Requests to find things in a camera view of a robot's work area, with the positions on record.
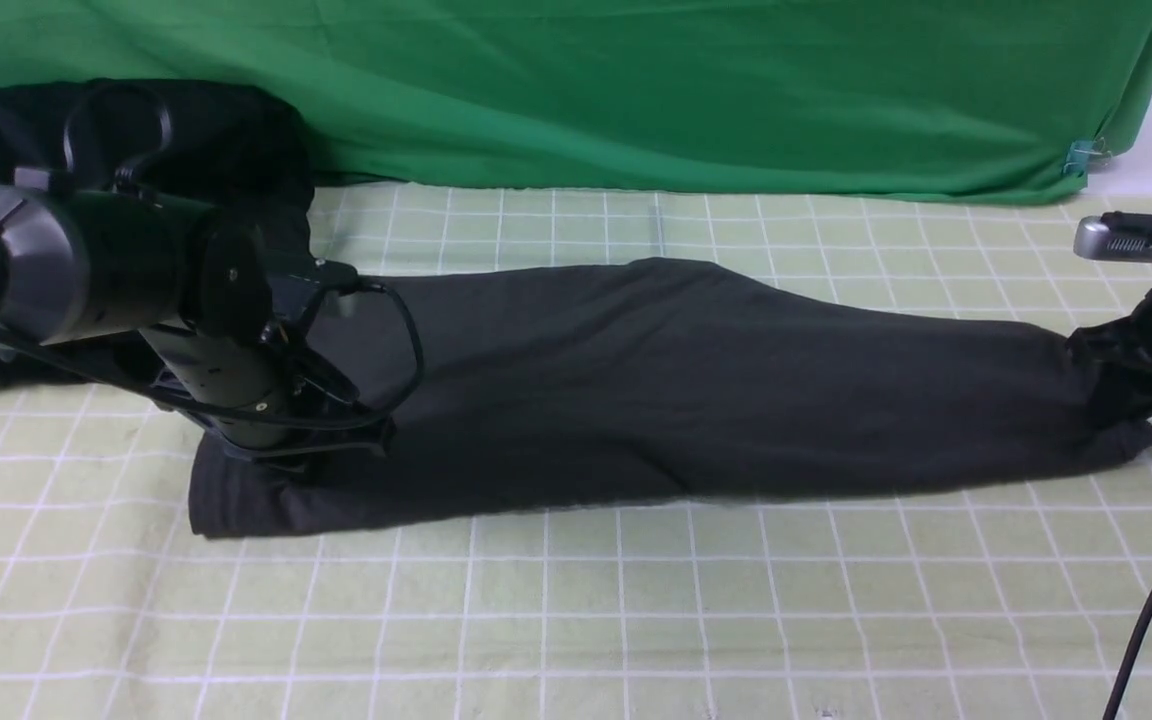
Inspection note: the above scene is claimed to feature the teal binder clip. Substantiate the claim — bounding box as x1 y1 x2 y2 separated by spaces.
1061 138 1114 179

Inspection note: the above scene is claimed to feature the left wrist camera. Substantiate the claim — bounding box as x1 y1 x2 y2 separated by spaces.
264 252 365 325

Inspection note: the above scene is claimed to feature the light green grid tablecloth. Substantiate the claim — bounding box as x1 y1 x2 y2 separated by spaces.
0 184 1152 719

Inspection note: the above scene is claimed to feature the gray long sleeve shirt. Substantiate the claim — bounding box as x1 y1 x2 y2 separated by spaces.
187 258 1152 539

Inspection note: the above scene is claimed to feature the black clothes pile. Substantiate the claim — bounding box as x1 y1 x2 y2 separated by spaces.
0 78 317 401

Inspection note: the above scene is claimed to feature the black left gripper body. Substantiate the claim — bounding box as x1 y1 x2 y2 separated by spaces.
151 370 397 470

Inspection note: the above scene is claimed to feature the green backdrop cloth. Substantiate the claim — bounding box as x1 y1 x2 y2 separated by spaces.
0 1 1152 205

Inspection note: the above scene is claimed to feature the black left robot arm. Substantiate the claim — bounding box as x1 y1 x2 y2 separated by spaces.
0 185 410 470

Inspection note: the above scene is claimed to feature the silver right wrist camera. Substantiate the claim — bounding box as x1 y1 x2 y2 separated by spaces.
1073 211 1152 264

